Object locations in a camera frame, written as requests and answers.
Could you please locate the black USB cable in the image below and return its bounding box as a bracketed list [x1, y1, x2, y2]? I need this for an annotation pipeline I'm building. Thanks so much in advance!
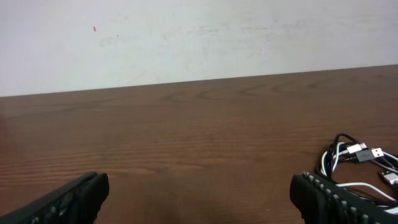
[317, 133, 398, 206]

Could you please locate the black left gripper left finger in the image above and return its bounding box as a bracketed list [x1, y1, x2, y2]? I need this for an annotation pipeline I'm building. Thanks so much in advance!
[1, 172, 109, 224]

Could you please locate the white USB cable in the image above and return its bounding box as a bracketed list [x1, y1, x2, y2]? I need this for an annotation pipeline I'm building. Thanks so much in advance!
[320, 141, 398, 215]

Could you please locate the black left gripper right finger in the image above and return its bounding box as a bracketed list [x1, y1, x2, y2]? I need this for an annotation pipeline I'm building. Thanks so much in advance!
[290, 172, 397, 224]

